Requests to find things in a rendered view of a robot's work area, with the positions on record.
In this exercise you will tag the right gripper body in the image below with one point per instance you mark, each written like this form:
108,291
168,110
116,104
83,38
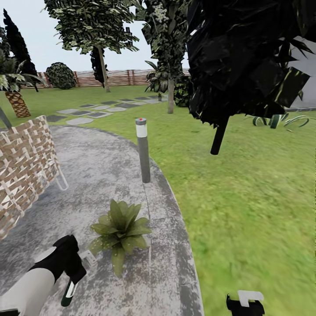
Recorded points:
238,310

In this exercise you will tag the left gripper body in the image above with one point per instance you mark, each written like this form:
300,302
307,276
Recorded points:
76,272

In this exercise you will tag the garden chair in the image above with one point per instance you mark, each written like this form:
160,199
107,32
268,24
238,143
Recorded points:
28,154

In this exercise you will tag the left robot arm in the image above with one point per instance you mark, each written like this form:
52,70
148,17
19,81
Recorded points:
28,295

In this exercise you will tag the insectifuge atomizer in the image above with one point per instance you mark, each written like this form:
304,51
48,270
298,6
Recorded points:
69,292

